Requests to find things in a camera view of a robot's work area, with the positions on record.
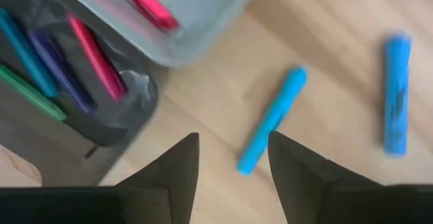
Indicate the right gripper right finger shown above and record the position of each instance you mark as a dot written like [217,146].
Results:
[304,190]

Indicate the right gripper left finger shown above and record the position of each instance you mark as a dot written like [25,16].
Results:
[169,190]

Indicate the blue marker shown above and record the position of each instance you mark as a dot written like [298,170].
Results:
[272,120]
[395,95]

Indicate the pink marker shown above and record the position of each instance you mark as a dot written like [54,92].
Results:
[96,58]
[149,2]

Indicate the purple marker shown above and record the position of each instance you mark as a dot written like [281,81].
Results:
[61,75]

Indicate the green marker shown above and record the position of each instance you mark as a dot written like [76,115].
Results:
[30,95]

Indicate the teal marker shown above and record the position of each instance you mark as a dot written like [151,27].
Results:
[27,55]

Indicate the dark grey plastic bin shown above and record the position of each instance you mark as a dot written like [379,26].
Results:
[128,115]

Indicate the light grey plastic bin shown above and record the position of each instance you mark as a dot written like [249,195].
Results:
[209,21]

